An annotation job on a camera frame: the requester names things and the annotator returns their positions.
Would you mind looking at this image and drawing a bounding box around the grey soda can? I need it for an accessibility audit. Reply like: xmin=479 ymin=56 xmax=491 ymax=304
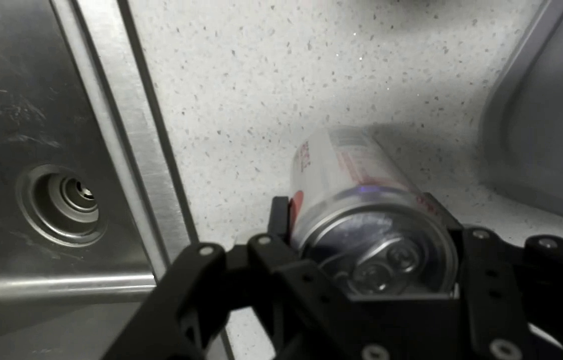
xmin=288 ymin=126 xmax=461 ymax=301

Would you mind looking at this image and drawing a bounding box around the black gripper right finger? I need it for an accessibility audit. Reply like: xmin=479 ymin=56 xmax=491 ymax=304
xmin=420 ymin=191 xmax=563 ymax=360

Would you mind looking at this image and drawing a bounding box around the grey plastic tray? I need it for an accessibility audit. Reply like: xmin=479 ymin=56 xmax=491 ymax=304
xmin=479 ymin=0 xmax=563 ymax=228

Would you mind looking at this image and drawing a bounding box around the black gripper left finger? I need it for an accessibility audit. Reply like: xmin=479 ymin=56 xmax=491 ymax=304
xmin=100 ymin=196 xmax=364 ymax=360

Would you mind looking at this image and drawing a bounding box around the stainless steel double sink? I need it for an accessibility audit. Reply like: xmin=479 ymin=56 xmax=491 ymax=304
xmin=0 ymin=0 xmax=234 ymax=360

